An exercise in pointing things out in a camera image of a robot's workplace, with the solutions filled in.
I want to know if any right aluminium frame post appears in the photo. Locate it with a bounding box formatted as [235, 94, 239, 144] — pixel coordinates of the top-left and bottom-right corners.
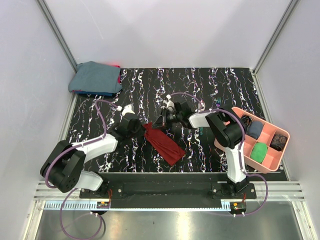
[252, 0, 300, 74]

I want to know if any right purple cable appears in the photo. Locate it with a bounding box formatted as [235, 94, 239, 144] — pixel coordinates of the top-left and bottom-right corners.
[169, 91, 270, 218]

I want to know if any aluminium frame post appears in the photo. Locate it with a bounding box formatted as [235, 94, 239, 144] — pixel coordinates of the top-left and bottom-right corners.
[252, 0, 300, 74]
[35, 0, 77, 73]

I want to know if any folded grey-blue cloth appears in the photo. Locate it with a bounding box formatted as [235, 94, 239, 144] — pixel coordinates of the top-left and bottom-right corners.
[68, 61, 123, 94]

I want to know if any dark patterned rolled sock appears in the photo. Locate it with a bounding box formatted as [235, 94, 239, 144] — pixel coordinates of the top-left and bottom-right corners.
[241, 115, 253, 128]

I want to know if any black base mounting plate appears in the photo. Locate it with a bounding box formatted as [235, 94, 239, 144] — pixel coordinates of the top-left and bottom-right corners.
[79, 172, 257, 211]

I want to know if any grey-blue rolled sock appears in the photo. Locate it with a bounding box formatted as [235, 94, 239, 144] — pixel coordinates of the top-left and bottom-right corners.
[247, 121, 264, 140]

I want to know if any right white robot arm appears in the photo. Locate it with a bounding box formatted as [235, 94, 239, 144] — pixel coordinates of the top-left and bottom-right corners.
[152, 101, 249, 199]

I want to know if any green rolled sock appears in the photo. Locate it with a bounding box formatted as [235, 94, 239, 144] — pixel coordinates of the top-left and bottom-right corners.
[250, 142, 268, 164]

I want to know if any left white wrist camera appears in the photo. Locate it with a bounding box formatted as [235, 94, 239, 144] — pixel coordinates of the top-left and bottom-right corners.
[116, 104, 135, 116]

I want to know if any pink divided organizer tray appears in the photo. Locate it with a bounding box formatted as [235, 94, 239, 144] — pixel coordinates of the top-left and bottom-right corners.
[213, 106, 291, 174]

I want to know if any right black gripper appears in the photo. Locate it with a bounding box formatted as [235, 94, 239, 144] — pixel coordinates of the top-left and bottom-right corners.
[151, 108, 182, 130]

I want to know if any brown patterned rolled sock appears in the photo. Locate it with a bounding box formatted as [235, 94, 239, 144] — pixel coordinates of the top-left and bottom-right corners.
[269, 133, 288, 152]

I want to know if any purple cable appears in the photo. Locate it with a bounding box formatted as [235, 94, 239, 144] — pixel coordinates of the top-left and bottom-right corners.
[169, 91, 270, 218]
[44, 99, 123, 238]

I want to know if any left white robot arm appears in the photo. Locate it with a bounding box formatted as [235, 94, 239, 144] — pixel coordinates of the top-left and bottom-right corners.
[40, 113, 146, 198]

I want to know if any folded pink cloth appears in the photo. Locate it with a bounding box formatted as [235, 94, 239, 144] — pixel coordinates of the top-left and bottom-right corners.
[107, 64, 121, 85]

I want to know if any dark red cloth napkin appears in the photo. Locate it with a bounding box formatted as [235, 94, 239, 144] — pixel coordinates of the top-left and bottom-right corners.
[143, 122, 186, 167]

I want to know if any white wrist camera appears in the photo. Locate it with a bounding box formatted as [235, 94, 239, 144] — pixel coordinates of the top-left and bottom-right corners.
[116, 104, 135, 116]
[163, 94, 175, 112]

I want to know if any left aluminium frame post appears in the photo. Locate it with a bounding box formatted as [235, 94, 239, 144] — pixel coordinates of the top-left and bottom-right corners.
[35, 0, 77, 73]

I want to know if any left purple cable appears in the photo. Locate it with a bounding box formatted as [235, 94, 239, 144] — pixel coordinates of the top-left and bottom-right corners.
[44, 99, 123, 238]

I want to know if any fork with teal handle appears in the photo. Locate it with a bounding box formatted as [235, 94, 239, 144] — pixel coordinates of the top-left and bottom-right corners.
[215, 97, 222, 108]

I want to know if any silver spoon patterned handle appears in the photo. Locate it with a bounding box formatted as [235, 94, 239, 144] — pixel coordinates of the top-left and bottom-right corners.
[198, 100, 206, 112]

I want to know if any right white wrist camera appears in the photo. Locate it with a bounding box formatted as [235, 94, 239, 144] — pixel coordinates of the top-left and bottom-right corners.
[163, 94, 175, 112]

